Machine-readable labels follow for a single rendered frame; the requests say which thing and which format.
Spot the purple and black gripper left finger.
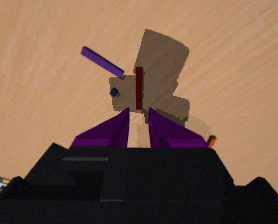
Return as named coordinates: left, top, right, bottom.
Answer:
left=69, top=108, right=130, bottom=148

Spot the red rod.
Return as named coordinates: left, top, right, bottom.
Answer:
left=136, top=67, right=143, bottom=110

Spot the purple rod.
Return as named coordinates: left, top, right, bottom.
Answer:
left=81, top=46, right=124, bottom=78

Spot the small blue block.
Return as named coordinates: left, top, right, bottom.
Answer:
left=109, top=87, right=119, bottom=97

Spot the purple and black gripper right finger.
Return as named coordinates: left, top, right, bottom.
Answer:
left=148, top=107, right=209, bottom=148

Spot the orange rod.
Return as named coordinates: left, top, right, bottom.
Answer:
left=207, top=135, right=217, bottom=148

